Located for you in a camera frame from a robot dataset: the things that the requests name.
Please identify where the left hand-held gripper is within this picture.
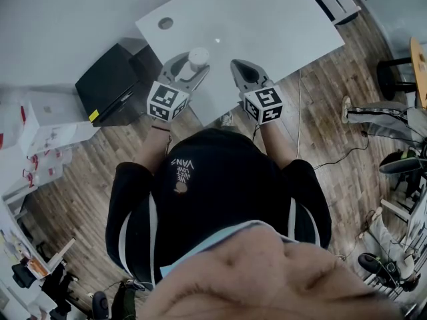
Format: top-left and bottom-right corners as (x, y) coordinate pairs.
(145, 51), (211, 123)

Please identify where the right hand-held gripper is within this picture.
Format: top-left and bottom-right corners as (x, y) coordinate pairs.
(230, 59), (285, 126)

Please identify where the white cylindrical object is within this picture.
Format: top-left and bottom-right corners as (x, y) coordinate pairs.
(187, 47), (211, 72)

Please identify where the person's right forearm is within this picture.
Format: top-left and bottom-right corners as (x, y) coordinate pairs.
(258, 121), (298, 171)

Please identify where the person's left forearm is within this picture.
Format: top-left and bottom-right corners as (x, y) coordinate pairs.
(136, 120), (173, 176)

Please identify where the white flat box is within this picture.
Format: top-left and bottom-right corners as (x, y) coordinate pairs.
(25, 90), (84, 129)

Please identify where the person's shoe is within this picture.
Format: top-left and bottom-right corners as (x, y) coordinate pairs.
(216, 111), (234, 129)

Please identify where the black cabinet with yellow label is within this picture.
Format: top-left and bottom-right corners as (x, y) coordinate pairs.
(75, 43), (167, 128)

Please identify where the person's black shirt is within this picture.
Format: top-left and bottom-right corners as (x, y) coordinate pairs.
(105, 127), (333, 286)

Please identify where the black round stool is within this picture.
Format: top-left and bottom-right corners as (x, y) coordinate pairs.
(376, 58), (416, 101)

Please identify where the round wooden table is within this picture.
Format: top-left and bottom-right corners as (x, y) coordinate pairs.
(409, 37), (427, 109)

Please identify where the person's face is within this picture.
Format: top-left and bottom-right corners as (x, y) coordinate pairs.
(138, 227), (404, 320)

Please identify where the black round device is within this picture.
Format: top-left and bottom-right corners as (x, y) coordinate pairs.
(358, 252), (398, 279)

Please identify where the small black chair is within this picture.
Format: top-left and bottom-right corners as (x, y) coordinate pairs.
(11, 263), (37, 289)

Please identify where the black floor cable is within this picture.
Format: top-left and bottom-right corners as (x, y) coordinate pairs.
(312, 130), (370, 171)

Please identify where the white desk leg frame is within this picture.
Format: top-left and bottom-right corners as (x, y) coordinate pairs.
(46, 237), (77, 273)

